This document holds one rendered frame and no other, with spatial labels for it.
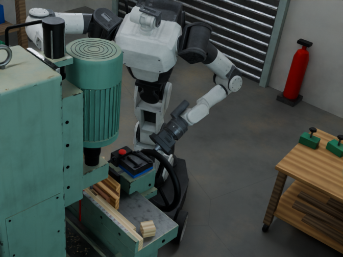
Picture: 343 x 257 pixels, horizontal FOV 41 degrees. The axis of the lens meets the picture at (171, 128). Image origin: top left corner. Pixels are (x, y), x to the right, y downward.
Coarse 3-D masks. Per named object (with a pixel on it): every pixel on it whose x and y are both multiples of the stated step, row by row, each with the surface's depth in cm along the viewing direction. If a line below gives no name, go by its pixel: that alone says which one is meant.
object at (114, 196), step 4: (96, 184) 171; (100, 184) 170; (104, 188) 169; (108, 188) 169; (108, 192) 167; (112, 192) 168; (112, 196) 166; (116, 196) 166; (112, 200) 167; (116, 200) 165; (112, 204) 168; (116, 204) 167; (116, 208) 168
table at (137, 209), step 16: (144, 192) 182; (128, 208) 170; (144, 208) 170; (96, 224) 165; (160, 224) 165; (176, 224) 165; (112, 240) 160; (144, 240) 158; (160, 240) 161; (128, 256) 156; (144, 256) 158
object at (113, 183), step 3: (108, 174) 173; (108, 177) 172; (111, 177) 172; (105, 180) 172; (108, 180) 171; (111, 180) 171; (114, 180) 171; (108, 183) 171; (111, 183) 170; (114, 183) 169; (117, 183) 170; (111, 186) 170; (114, 186) 169; (117, 186) 168; (114, 189) 170; (117, 189) 169
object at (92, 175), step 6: (84, 162) 162; (102, 162) 163; (84, 168) 159; (90, 168) 160; (96, 168) 160; (102, 168) 162; (108, 168) 165; (84, 174) 157; (90, 174) 159; (96, 174) 162; (102, 174) 164; (84, 180) 158; (90, 180) 161; (96, 180) 163; (102, 180) 165; (84, 186) 160
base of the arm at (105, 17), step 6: (96, 12) 200; (102, 12) 201; (108, 12) 202; (96, 18) 198; (102, 18) 199; (108, 18) 200; (114, 18) 201; (102, 24) 198; (108, 24) 199; (114, 24) 200; (108, 30) 198; (114, 30) 202; (102, 36) 203; (108, 36) 201
